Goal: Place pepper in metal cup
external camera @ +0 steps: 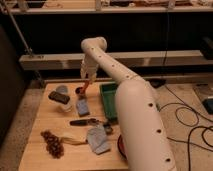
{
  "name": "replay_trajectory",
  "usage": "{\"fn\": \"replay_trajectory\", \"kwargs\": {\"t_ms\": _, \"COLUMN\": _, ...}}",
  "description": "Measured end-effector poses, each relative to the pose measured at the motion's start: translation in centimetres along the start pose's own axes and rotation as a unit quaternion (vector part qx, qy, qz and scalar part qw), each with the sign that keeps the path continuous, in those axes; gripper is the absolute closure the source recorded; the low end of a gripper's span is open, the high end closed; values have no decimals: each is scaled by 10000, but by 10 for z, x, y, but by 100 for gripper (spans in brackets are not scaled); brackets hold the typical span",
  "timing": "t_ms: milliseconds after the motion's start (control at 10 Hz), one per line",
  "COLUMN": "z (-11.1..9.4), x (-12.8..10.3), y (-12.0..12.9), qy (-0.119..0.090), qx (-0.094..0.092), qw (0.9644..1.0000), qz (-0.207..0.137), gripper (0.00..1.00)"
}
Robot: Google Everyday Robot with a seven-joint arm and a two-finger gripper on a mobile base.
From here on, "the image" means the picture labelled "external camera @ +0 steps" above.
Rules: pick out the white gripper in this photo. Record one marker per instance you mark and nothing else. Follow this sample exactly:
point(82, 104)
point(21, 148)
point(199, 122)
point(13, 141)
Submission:
point(88, 71)

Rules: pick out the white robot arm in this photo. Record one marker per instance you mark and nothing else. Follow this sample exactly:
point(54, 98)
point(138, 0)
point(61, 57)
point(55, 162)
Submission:
point(144, 137)

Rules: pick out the metal cup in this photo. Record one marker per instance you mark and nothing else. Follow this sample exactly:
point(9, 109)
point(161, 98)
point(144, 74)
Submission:
point(62, 89)

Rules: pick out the white plastic cup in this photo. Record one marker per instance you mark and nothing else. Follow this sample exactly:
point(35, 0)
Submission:
point(66, 107)

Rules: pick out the small dark red bowl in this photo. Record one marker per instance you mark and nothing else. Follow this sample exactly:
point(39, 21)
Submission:
point(79, 90)

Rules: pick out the green plastic tray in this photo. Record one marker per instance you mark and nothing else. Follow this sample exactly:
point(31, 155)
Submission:
point(107, 92)

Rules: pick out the grey blue cloth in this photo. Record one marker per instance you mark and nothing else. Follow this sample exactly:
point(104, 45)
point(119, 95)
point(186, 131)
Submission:
point(97, 140)

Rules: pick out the brown grape bunch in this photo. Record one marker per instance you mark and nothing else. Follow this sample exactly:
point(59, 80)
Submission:
point(54, 144)

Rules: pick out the red round plate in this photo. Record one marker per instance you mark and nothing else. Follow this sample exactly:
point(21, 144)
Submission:
point(120, 147)

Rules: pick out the black handled tool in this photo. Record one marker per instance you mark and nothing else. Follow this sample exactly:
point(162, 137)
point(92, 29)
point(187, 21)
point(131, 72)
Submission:
point(84, 122)

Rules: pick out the wooden shelf rail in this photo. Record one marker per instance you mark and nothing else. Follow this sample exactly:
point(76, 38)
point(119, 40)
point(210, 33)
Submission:
point(130, 59)

